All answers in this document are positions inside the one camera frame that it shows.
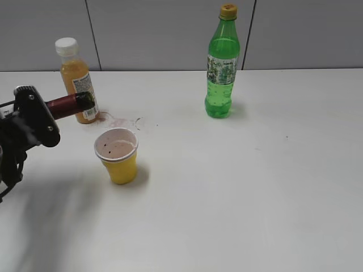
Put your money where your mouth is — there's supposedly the green soda bottle yellow cap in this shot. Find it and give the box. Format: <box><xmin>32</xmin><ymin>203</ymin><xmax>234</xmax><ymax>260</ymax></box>
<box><xmin>205</xmin><ymin>3</ymin><xmax>240</xmax><ymax>118</ymax></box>

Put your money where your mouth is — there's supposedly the dark red wine bottle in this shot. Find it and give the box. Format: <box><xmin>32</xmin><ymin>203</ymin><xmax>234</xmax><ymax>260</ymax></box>
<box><xmin>46</xmin><ymin>91</ymin><xmax>95</xmax><ymax>120</ymax></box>

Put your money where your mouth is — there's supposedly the orange juice bottle white cap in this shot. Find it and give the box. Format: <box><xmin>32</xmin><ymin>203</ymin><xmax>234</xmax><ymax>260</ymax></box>
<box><xmin>55</xmin><ymin>37</ymin><xmax>99</xmax><ymax>124</ymax></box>

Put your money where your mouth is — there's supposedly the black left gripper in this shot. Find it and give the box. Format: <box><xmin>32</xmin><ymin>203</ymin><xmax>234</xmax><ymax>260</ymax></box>
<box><xmin>1</xmin><ymin>85</ymin><xmax>60</xmax><ymax>151</ymax></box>

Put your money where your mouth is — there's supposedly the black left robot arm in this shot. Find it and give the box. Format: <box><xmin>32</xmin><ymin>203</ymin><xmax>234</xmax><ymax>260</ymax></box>
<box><xmin>1</xmin><ymin>85</ymin><xmax>60</xmax><ymax>198</ymax></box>

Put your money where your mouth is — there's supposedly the yellow paper cup white inside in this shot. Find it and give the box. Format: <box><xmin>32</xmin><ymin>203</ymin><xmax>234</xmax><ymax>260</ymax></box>
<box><xmin>94</xmin><ymin>127</ymin><xmax>138</xmax><ymax>185</ymax></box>

